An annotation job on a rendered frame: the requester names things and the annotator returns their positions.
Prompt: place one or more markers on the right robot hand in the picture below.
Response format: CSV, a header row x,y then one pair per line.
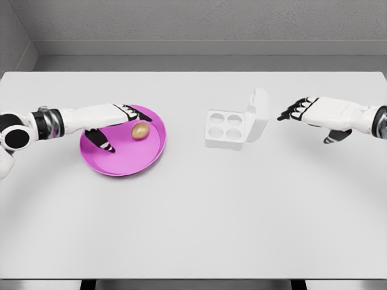
x,y
328,112

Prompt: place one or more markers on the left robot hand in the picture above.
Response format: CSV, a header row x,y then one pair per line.
x,y
104,116

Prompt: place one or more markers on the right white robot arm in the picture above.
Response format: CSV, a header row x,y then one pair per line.
x,y
375,118

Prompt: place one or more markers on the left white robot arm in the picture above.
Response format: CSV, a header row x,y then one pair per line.
x,y
36,127

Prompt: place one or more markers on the brown egg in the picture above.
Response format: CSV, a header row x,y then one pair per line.
x,y
140,131

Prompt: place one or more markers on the white egg box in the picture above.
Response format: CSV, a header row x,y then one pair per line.
x,y
232,127

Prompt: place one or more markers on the pink round plate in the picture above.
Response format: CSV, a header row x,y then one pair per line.
x,y
127,152

